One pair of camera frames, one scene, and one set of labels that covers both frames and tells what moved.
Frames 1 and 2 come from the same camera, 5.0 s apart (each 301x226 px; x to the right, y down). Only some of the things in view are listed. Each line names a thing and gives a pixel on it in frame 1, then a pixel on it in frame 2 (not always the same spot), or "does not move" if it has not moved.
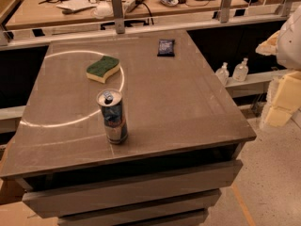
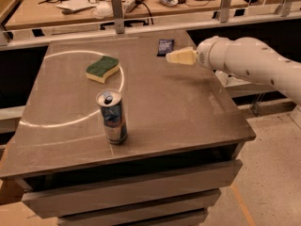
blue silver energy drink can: (110, 101) does not move
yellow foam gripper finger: (270, 46) -> (186, 56)
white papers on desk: (76, 4) does not move
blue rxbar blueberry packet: (166, 48) does not move
